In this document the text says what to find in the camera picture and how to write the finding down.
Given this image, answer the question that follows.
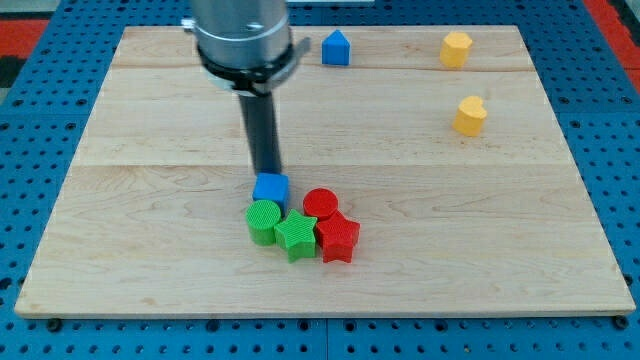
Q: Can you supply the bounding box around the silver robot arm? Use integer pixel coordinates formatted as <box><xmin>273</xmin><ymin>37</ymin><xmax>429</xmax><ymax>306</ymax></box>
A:
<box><xmin>182</xmin><ymin>0</ymin><xmax>311</xmax><ymax>174</ymax></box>

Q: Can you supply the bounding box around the green cylinder block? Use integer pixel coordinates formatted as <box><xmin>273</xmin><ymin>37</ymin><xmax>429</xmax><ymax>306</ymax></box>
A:
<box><xmin>245</xmin><ymin>200</ymin><xmax>281</xmax><ymax>246</ymax></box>

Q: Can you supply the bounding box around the blue pentagon house block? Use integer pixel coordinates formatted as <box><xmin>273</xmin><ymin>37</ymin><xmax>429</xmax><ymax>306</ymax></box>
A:
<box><xmin>321</xmin><ymin>30</ymin><xmax>351</xmax><ymax>66</ymax></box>

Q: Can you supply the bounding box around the yellow heart block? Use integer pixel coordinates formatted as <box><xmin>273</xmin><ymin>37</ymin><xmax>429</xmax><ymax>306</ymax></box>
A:
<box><xmin>452</xmin><ymin>96</ymin><xmax>488</xmax><ymax>137</ymax></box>

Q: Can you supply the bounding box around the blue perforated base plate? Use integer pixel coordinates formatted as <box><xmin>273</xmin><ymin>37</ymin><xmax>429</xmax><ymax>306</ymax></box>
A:
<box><xmin>1</xmin><ymin>0</ymin><xmax>639</xmax><ymax>359</ymax></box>

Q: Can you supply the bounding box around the green star block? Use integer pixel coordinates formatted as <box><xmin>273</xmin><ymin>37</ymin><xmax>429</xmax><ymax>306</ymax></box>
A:
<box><xmin>274</xmin><ymin>209</ymin><xmax>317</xmax><ymax>263</ymax></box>

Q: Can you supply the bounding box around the yellow hexagon block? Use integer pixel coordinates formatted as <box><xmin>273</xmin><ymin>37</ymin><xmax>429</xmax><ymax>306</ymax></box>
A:
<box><xmin>439</xmin><ymin>31</ymin><xmax>473</xmax><ymax>68</ymax></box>

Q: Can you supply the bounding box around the wooden board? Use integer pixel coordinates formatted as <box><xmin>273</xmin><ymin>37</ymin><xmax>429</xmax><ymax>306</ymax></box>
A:
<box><xmin>15</xmin><ymin>26</ymin><xmax>636</xmax><ymax>319</ymax></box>

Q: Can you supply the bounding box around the blue cube block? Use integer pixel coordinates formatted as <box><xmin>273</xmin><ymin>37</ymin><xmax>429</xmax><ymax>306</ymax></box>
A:
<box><xmin>252</xmin><ymin>173</ymin><xmax>289</xmax><ymax>215</ymax></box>

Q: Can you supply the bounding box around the red star block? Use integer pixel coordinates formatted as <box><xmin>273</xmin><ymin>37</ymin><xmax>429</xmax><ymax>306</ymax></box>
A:
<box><xmin>315</xmin><ymin>211</ymin><xmax>360</xmax><ymax>263</ymax></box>

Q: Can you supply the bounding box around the red cylinder block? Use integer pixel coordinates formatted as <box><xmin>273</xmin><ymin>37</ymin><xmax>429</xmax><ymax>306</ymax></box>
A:
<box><xmin>302</xmin><ymin>188</ymin><xmax>339</xmax><ymax>221</ymax></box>

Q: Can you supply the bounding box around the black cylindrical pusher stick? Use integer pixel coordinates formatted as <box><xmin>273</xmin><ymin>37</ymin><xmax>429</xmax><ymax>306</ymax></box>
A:
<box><xmin>239</xmin><ymin>93</ymin><xmax>282</xmax><ymax>174</ymax></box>

